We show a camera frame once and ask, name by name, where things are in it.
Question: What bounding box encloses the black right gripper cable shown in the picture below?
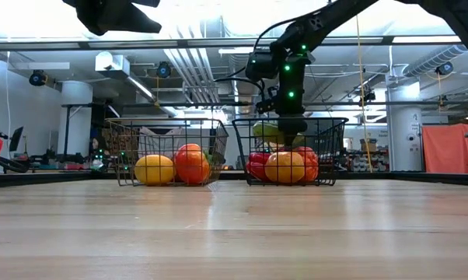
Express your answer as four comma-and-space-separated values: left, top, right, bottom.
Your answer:
213, 17, 285, 102

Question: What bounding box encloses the bronze wire basket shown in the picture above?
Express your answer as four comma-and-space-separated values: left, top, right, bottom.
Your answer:
105, 117, 230, 187

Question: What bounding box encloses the plain white column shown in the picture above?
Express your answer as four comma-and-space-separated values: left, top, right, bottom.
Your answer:
58, 80, 94, 156

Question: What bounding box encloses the silver round ceiling duct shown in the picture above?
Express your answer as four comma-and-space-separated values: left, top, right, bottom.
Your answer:
228, 54, 267, 116

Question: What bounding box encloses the green ridged cucumber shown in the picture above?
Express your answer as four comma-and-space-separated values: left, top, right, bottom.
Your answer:
252, 121, 309, 148

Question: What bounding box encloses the black wire basket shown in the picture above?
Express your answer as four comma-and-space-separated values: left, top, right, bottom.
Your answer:
231, 117, 350, 187

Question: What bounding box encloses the black overhead frame beam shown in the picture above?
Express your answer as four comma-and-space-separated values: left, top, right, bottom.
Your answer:
0, 36, 468, 51

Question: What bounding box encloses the yellow hanging cable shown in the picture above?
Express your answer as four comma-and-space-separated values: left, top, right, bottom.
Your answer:
354, 13, 374, 173

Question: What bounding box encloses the orange pepper with green stem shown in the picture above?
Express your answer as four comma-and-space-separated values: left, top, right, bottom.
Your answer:
293, 145, 320, 183

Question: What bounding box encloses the ribbed silver air duct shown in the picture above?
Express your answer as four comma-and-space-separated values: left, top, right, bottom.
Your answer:
407, 44, 468, 78

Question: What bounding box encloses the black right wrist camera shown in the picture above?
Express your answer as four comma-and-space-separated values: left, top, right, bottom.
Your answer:
244, 49, 278, 82

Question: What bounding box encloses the white ceiling light fixture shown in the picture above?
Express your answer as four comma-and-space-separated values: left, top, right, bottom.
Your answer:
218, 47, 258, 58

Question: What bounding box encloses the white ceiling air unit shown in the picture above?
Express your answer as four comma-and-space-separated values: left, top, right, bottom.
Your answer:
94, 51, 131, 79

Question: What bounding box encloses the person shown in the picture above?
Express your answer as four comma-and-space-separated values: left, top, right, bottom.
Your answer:
89, 136, 110, 170

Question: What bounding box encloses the red bell pepper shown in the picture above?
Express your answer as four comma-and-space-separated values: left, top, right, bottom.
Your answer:
246, 152, 273, 183

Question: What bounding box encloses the black monitor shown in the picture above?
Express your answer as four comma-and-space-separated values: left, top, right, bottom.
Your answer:
9, 126, 24, 152

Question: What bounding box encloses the orange fabric partition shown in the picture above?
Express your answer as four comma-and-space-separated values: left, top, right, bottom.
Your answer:
422, 124, 468, 174

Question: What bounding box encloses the white column with signs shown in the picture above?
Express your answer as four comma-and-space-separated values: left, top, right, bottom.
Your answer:
386, 82, 424, 173

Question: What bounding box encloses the black round ceiling device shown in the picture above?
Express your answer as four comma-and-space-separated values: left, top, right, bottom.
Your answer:
155, 61, 173, 79
28, 69, 47, 87
435, 61, 455, 77

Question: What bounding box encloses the orange-red ribbed fruit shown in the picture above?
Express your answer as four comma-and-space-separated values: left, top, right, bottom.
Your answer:
174, 143, 211, 186

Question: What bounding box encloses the plain orange bell pepper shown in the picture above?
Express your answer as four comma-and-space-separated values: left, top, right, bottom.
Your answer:
264, 151, 306, 184

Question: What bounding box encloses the black horizontal pipe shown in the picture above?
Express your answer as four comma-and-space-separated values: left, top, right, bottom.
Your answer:
120, 100, 468, 109

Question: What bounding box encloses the yellow orange fruit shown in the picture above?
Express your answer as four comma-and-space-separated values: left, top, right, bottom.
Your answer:
134, 154, 176, 187

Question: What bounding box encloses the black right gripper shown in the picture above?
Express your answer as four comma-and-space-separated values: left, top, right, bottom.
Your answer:
276, 52, 315, 145

